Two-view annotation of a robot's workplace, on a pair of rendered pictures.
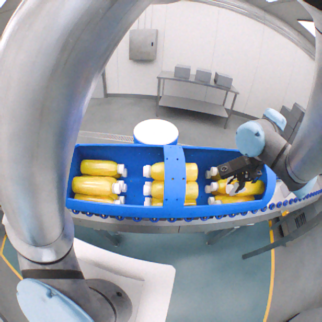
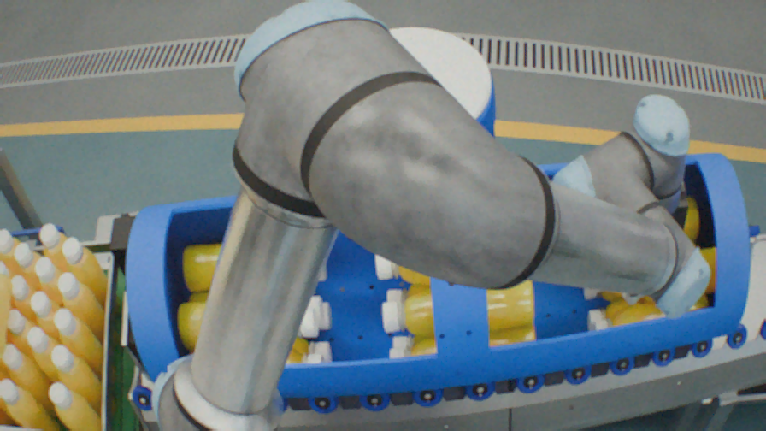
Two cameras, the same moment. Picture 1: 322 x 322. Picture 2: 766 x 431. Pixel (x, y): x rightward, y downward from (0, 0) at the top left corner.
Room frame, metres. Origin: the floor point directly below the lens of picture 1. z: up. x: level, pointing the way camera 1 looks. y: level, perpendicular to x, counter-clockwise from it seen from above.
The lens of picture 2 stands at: (-0.37, -0.12, 2.22)
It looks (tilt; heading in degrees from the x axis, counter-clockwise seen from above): 54 degrees down; 12
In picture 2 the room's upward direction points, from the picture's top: 12 degrees counter-clockwise
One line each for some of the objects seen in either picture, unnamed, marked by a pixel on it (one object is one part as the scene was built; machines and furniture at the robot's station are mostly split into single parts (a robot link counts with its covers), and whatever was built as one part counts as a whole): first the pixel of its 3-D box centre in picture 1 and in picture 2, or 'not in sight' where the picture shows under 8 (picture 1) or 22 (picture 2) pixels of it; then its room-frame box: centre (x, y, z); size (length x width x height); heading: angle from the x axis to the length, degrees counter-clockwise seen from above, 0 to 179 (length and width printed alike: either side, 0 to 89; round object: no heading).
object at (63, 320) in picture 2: not in sight; (64, 321); (0.27, 0.58, 1.08); 0.04 x 0.04 x 0.02
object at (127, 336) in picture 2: not in sight; (141, 337); (0.30, 0.46, 0.99); 0.10 x 0.02 x 0.12; 4
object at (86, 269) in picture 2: not in sight; (90, 280); (0.41, 0.59, 0.99); 0.07 x 0.07 x 0.18
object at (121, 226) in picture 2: not in sight; (133, 250); (0.50, 0.52, 0.95); 0.10 x 0.07 x 0.10; 4
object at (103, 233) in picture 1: (108, 237); not in sight; (0.24, 0.39, 0.31); 0.06 x 0.06 x 0.63; 4
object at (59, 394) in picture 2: not in sight; (59, 395); (0.13, 0.57, 1.08); 0.04 x 0.04 x 0.02
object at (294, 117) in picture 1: (297, 131); not in sight; (2.29, -3.25, 0.59); 1.20 x 0.80 x 1.19; 174
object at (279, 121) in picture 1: (269, 129); (659, 145); (0.31, -0.30, 1.41); 0.09 x 0.08 x 0.11; 123
